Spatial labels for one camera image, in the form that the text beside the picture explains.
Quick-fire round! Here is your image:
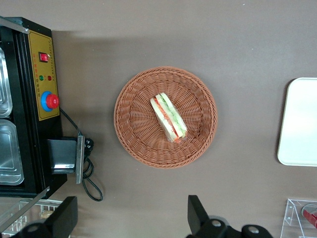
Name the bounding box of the round brown wicker basket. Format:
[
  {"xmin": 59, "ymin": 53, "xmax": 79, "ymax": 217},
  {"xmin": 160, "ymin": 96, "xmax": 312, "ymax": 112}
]
[{"xmin": 113, "ymin": 66, "xmax": 218, "ymax": 170}]

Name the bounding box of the silver metal food container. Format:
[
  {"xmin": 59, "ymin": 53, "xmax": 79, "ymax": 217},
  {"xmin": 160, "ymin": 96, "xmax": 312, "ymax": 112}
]
[
  {"xmin": 0, "ymin": 47, "xmax": 13, "ymax": 119},
  {"xmin": 0, "ymin": 119, "xmax": 25, "ymax": 186}
]

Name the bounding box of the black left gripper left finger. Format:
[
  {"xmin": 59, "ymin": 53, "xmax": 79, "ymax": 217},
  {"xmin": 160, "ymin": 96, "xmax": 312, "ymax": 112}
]
[{"xmin": 14, "ymin": 196, "xmax": 79, "ymax": 238}]

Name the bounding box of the red emergency stop button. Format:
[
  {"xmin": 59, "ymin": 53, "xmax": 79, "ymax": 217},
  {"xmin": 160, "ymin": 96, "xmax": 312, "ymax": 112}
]
[{"xmin": 41, "ymin": 91, "xmax": 60, "ymax": 112}]

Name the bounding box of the clear acrylic bottle rack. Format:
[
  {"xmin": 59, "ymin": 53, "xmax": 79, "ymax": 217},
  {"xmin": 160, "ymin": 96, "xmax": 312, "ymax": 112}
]
[{"xmin": 280, "ymin": 198, "xmax": 317, "ymax": 238}]

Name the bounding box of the triangle sandwich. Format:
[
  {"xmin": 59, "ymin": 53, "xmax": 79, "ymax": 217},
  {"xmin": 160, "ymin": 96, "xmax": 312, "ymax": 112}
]
[{"xmin": 150, "ymin": 92, "xmax": 188, "ymax": 144}]

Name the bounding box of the cream plastic tray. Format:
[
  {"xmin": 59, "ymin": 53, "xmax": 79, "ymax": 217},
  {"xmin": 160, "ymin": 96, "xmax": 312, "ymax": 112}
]
[{"xmin": 277, "ymin": 77, "xmax": 317, "ymax": 167}]

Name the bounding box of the white wire rack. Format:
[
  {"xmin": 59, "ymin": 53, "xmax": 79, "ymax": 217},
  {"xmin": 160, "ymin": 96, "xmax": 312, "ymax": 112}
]
[{"xmin": 0, "ymin": 198, "xmax": 64, "ymax": 236}]

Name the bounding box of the red cola bottle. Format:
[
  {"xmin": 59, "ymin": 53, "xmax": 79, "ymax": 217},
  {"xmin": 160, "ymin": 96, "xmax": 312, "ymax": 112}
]
[{"xmin": 301, "ymin": 203, "xmax": 317, "ymax": 229}]

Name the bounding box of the black machine power cable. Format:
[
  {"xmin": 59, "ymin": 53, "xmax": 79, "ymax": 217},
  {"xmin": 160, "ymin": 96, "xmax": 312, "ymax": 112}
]
[{"xmin": 59, "ymin": 108, "xmax": 104, "ymax": 202}]

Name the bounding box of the yellow control box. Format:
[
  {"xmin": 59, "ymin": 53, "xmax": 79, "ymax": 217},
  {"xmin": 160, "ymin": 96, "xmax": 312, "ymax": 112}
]
[{"xmin": 0, "ymin": 16, "xmax": 86, "ymax": 199}]

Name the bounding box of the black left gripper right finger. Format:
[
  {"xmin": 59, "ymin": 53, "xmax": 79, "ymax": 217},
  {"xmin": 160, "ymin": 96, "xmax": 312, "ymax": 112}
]
[{"xmin": 187, "ymin": 195, "xmax": 242, "ymax": 238}]

